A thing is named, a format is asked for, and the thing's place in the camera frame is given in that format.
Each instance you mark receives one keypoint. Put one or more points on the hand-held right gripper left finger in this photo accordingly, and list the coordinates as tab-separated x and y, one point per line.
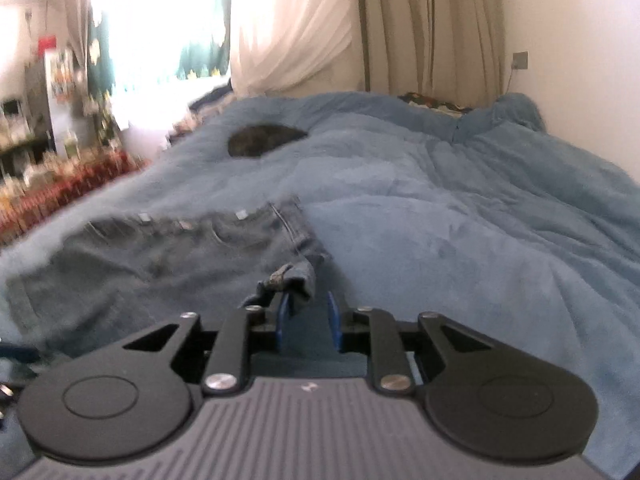
283	325

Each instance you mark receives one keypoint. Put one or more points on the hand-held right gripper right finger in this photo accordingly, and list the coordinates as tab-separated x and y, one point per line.
333	325

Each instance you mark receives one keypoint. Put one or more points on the blue denim jeans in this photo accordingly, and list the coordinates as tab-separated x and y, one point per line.
150	260

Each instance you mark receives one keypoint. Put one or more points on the blue fleece blanket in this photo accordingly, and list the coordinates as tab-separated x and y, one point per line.
450	220

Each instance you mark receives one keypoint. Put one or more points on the dark round cloth patch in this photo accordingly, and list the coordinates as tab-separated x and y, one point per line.
262	139

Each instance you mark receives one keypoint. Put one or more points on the patterned pillow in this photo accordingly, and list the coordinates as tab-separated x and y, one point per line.
435	101

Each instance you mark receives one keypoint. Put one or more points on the cluttered shelf unit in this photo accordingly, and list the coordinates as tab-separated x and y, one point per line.
55	150

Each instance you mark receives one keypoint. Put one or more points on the sheer white curtain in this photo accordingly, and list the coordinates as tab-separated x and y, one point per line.
280	25

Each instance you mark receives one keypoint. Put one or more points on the beige curtain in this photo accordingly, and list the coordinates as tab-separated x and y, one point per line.
430	25

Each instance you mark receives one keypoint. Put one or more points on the grey wall socket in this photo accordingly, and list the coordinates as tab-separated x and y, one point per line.
520	60

